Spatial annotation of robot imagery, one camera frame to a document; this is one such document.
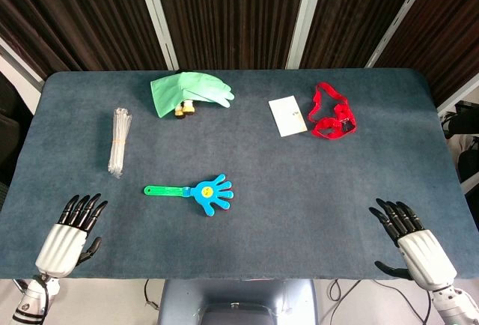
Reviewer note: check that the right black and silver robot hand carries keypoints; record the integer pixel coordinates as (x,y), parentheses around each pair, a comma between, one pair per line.
(426,254)

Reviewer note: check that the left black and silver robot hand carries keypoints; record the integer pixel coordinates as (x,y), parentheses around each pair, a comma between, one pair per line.
(60,244)

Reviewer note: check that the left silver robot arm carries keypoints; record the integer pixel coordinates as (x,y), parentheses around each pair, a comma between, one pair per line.
(31,300)

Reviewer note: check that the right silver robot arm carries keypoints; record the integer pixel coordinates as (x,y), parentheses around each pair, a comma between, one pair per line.
(454,304)

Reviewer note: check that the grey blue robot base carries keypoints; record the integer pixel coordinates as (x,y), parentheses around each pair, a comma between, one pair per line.
(239,300)

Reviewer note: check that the black equipment stand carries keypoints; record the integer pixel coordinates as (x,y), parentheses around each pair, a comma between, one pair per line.
(464,141)

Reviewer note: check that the clear plastic straw bundle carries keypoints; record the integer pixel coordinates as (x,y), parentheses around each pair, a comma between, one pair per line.
(119,141)

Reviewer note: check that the blue felt table cloth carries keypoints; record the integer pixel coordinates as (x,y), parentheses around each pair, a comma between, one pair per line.
(280,197)

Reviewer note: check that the small yellow black bottle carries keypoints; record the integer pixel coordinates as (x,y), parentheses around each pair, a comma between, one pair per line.
(180,111)
(189,107)

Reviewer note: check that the green rubber glove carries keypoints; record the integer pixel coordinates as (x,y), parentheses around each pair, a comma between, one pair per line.
(176,91)

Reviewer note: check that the white paper card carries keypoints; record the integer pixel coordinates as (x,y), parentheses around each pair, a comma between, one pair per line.
(287,115)

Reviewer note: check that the white aluminium wall post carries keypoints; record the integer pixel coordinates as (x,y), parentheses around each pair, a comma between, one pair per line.
(157,18)
(305,14)
(400,18)
(18,64)

